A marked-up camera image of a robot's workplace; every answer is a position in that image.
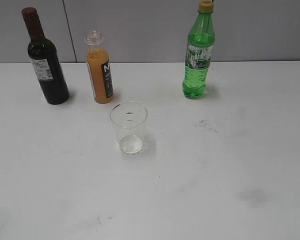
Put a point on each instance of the green soda bottle yellow cap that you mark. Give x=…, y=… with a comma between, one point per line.
x=200, y=42

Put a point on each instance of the NFC orange juice bottle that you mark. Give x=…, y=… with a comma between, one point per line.
x=98, y=64

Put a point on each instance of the transparent plastic cup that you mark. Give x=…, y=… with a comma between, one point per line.
x=128, y=120

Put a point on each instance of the dark red wine bottle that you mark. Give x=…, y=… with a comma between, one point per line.
x=44, y=59

